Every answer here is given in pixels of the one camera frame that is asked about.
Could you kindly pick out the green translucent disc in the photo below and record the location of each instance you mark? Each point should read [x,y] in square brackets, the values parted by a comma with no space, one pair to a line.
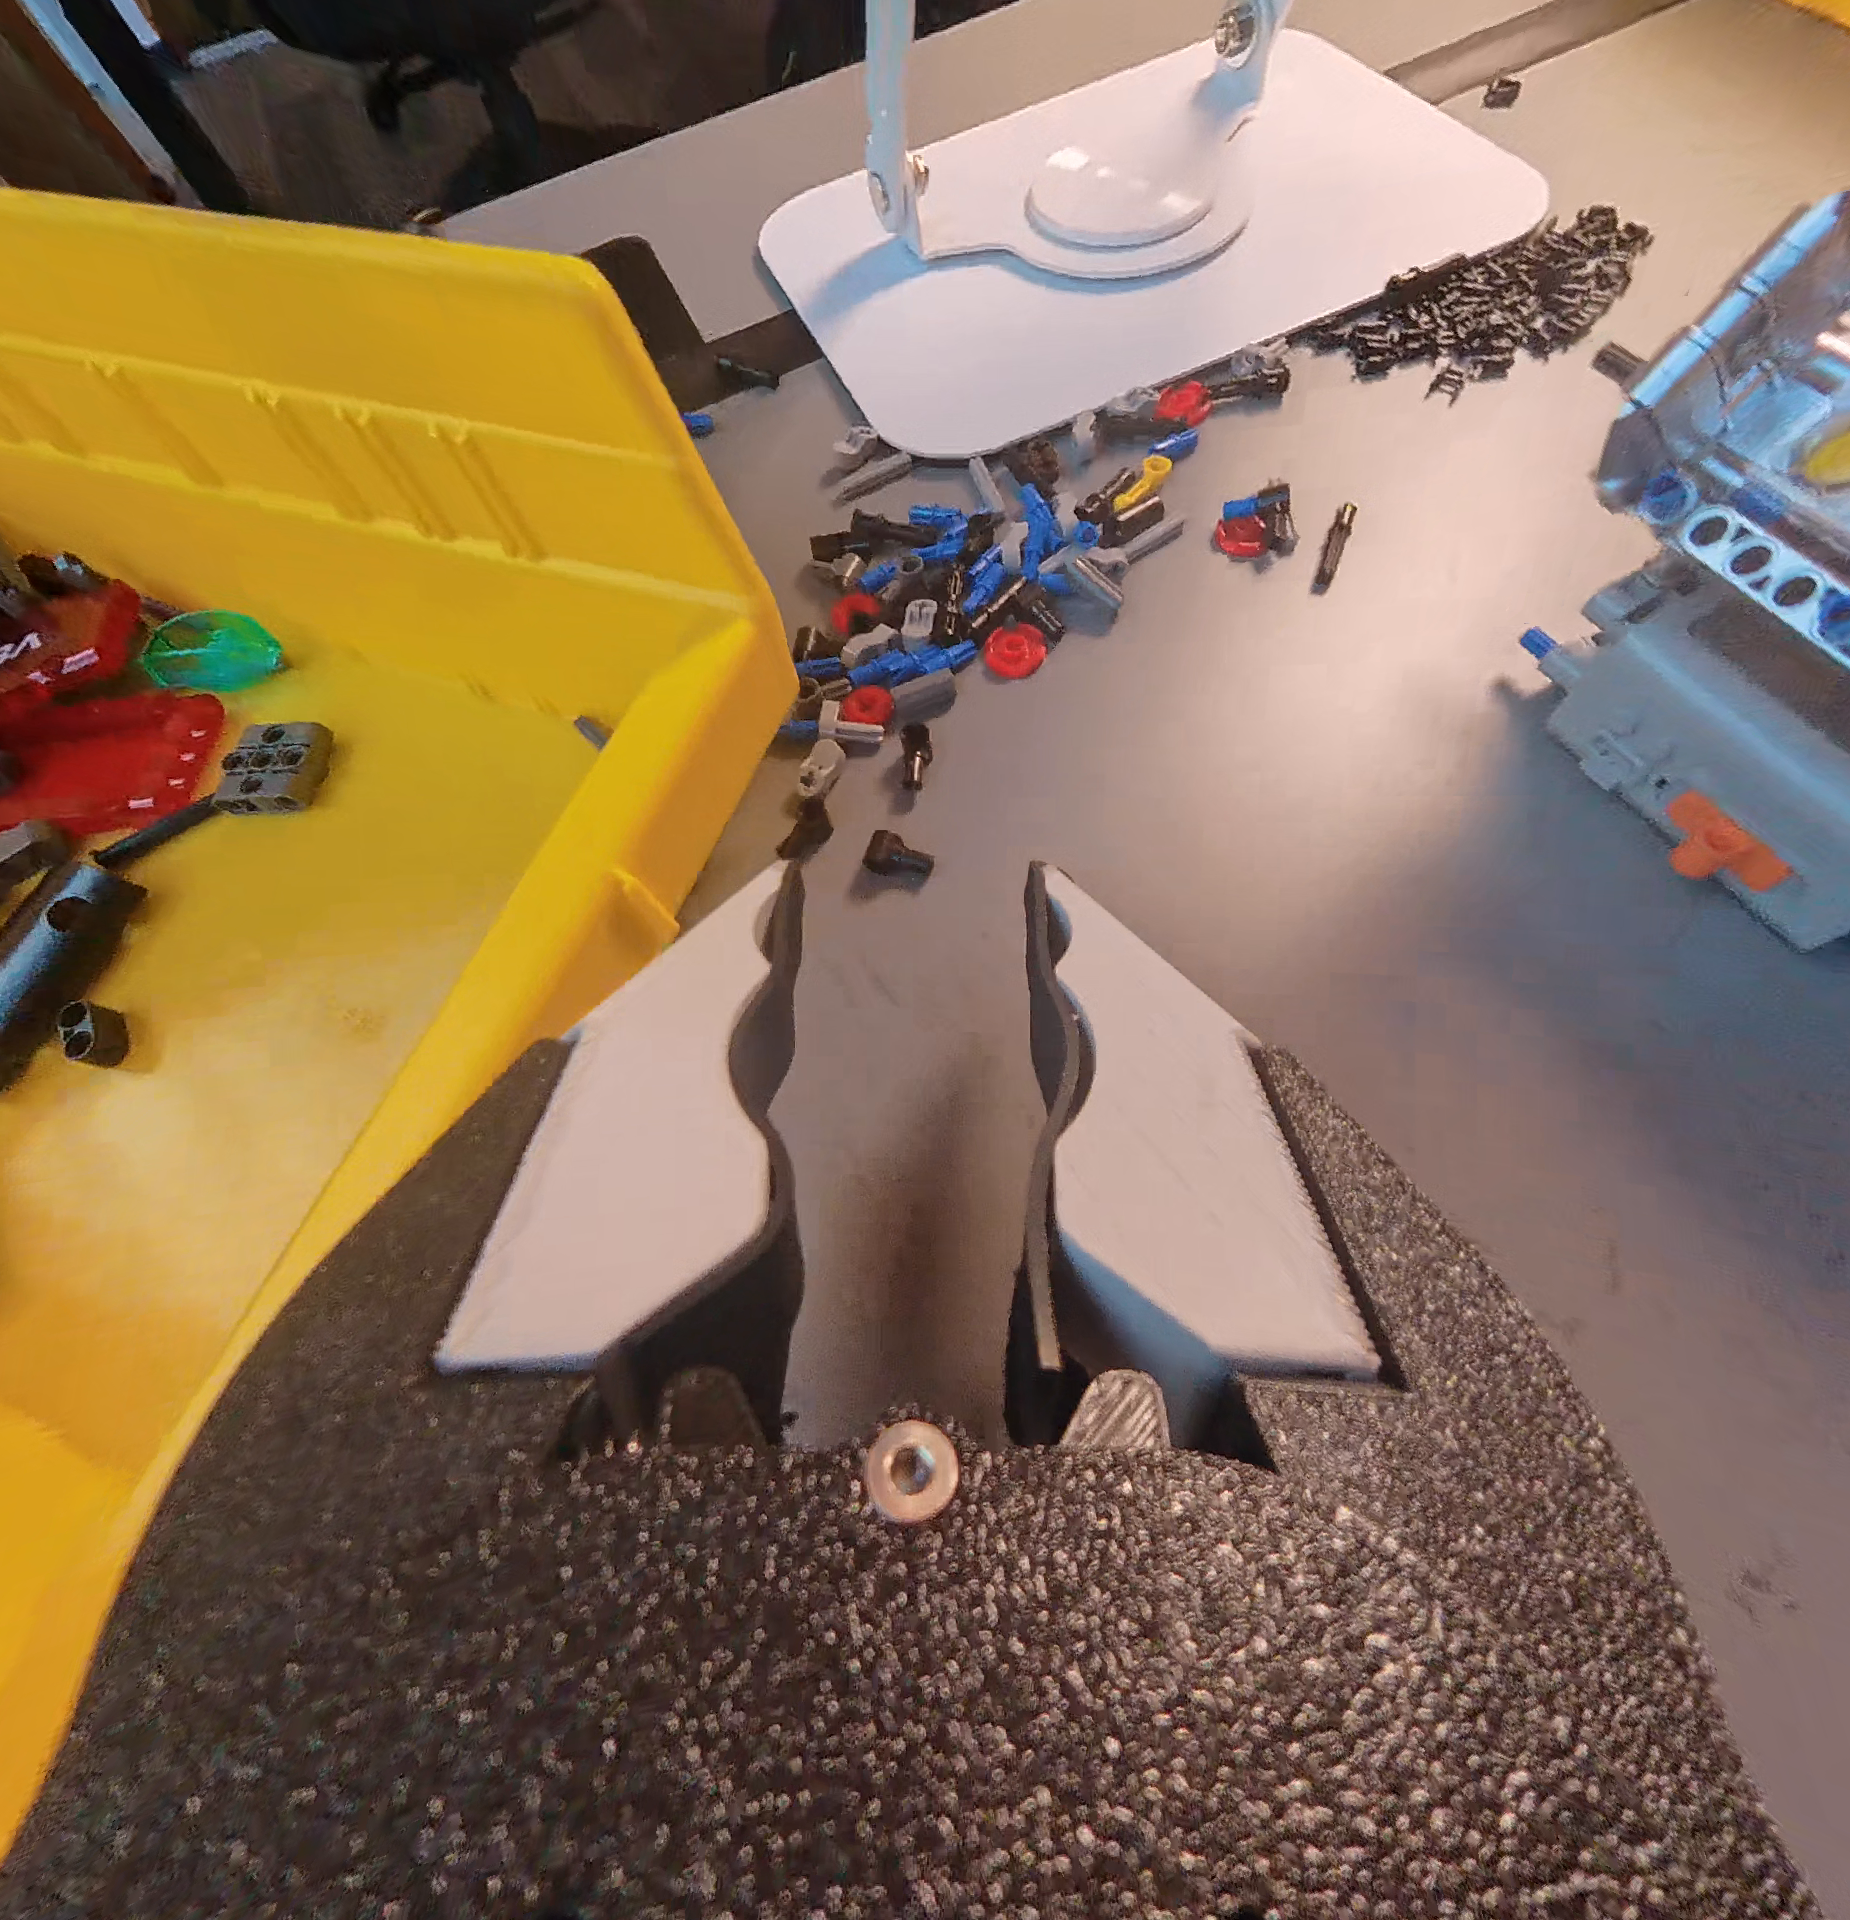
[213,647]

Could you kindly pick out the pile of coloured brick parts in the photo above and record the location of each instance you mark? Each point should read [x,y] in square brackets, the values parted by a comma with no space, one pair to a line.
[972,586]

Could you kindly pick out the pile of black pins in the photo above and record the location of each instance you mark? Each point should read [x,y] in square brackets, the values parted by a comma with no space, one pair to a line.
[1480,299]

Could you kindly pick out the grey desk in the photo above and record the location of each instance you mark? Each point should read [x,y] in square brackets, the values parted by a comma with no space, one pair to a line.
[1407,992]

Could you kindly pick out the white book stand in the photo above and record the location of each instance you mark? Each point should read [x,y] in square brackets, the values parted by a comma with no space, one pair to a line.
[1165,272]

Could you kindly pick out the red printed brick panel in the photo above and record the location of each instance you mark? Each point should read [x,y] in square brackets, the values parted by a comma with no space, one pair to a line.
[86,750]

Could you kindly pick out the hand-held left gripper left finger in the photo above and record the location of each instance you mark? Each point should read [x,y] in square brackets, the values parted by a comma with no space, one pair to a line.
[627,1200]

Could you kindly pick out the black office chair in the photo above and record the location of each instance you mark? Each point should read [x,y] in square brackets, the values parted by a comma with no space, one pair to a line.
[417,60]

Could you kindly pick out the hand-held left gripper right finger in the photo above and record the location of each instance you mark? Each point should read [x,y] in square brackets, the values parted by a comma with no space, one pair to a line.
[1196,1200]

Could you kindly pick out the toy brick engine model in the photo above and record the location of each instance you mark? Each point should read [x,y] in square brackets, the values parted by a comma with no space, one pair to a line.
[1736,661]

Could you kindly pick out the large yellow plastic bin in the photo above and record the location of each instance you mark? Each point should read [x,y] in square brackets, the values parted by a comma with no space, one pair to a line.
[356,452]

